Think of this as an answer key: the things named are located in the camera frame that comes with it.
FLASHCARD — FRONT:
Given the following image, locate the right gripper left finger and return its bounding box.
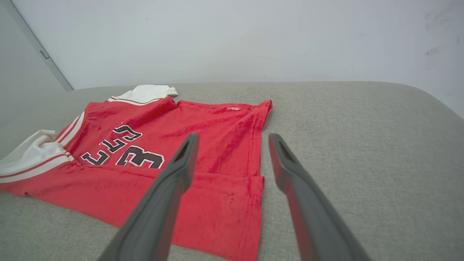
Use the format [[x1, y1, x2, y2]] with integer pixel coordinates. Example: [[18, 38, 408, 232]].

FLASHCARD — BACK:
[[97, 133, 200, 261]]

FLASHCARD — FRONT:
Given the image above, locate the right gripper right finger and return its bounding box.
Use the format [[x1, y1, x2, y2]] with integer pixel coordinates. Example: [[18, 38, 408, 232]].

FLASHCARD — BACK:
[[268, 133, 371, 261]]

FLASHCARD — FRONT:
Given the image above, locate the red and white jersey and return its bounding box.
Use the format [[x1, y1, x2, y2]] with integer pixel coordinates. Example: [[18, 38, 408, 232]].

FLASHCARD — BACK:
[[0, 84, 273, 261]]

